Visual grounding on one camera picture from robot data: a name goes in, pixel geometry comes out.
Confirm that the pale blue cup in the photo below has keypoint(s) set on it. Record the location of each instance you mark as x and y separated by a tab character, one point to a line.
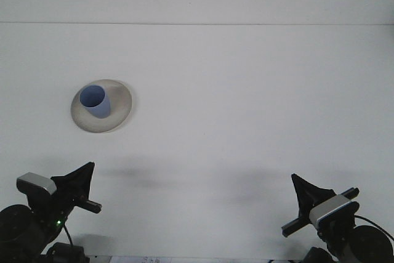
100	110

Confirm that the pale round plate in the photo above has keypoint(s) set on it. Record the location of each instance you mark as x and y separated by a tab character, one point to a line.
120	115

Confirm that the white printed paper sheet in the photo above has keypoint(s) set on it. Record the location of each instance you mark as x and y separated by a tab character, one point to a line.
135	260

